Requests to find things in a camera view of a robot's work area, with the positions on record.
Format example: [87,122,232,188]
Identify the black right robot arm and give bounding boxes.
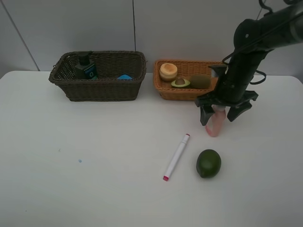
[195,0,303,126]

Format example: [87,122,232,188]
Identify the orange round bread bun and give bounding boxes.
[159,63,178,82]

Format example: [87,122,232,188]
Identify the pink lotion bottle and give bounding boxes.
[205,105,226,137]

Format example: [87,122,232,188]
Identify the halved avocado with pit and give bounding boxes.
[171,77,190,88]

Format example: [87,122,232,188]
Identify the orange wicker basket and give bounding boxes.
[153,60,222,101]

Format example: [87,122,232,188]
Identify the blue whiteboard eraser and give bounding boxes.
[117,74,133,80]

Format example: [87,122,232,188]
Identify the green lime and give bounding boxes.
[196,149,222,178]

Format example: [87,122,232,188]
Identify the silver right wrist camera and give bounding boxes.
[208,64,228,78]

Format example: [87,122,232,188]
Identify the white marker pink caps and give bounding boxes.
[163,134,190,182]

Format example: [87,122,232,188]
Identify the dark green pump bottle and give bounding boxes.
[75,51,98,80]

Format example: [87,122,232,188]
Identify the brown kiwi fruit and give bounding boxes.
[190,74,211,89]

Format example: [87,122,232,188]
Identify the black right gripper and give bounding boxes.
[195,78,258,126]

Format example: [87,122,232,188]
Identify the dark brown wicker basket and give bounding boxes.
[49,51,146,102]

